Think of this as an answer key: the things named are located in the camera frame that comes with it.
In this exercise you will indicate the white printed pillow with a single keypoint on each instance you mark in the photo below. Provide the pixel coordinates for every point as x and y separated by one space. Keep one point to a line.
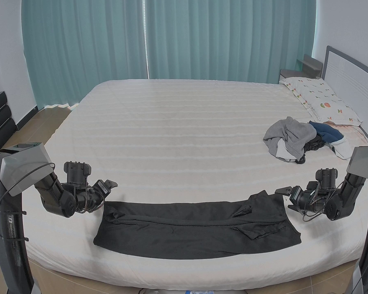
322 98

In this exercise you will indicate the blue-green curtain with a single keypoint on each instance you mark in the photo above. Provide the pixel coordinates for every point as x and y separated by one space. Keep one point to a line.
230 29
86 41

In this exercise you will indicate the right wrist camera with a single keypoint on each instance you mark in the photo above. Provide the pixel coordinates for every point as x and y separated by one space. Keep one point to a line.
311 186

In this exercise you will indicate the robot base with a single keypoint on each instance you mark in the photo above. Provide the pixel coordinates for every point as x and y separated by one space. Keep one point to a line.
199 292

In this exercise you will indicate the black T-shirt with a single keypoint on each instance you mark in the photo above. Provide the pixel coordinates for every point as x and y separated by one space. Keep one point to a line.
187 228

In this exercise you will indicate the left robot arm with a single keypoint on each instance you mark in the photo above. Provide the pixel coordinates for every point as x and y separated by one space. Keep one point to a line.
52 191

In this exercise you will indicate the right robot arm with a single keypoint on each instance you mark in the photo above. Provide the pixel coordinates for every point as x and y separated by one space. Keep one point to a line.
352 188

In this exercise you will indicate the bed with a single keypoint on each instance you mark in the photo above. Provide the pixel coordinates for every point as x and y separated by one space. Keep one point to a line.
171 127

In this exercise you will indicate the black chest of drawers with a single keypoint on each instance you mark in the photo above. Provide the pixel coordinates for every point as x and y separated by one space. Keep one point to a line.
0 118

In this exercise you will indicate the pile of clothes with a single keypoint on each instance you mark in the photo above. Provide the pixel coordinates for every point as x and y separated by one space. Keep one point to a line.
294 136

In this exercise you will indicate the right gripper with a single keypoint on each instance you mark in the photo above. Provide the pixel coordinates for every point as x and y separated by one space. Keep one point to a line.
300 201

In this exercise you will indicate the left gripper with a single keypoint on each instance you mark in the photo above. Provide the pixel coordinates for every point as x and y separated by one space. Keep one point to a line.
100 191

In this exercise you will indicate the grey bedside table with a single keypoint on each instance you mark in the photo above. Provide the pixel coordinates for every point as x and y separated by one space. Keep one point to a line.
309 63

